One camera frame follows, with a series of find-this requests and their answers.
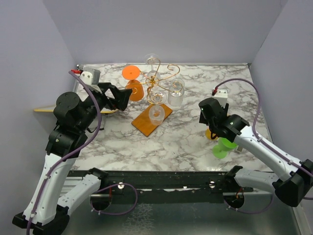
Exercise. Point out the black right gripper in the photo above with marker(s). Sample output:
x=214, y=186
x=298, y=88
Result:
x=202, y=119

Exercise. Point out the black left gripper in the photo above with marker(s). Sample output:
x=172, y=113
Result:
x=121, y=96

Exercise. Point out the yellow plastic goblet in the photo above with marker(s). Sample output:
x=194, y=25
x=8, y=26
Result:
x=211, y=136

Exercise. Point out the orange plastic goblet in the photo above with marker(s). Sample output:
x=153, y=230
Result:
x=131, y=73

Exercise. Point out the clear stemmed wine glass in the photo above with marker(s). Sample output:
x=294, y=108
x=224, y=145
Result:
x=154, y=62

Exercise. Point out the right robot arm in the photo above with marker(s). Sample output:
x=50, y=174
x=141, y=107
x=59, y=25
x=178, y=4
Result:
x=291, y=179

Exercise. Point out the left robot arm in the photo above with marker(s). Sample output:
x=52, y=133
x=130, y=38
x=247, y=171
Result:
x=48, y=212

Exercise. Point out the green plastic goblet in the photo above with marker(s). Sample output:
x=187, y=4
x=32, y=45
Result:
x=223, y=147

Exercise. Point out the small white grey tag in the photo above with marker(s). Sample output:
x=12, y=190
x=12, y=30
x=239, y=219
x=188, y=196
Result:
x=239, y=149

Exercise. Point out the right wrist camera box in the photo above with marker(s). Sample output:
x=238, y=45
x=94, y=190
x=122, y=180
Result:
x=222, y=96

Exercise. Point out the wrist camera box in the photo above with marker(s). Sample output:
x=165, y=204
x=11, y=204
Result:
x=222, y=96
x=90, y=77

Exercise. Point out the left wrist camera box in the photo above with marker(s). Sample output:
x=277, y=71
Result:
x=90, y=77

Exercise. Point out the gold wire glass rack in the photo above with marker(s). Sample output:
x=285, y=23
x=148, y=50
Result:
x=142, y=122

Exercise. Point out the black front mounting rail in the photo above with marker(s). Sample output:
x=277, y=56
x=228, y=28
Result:
x=165, y=187

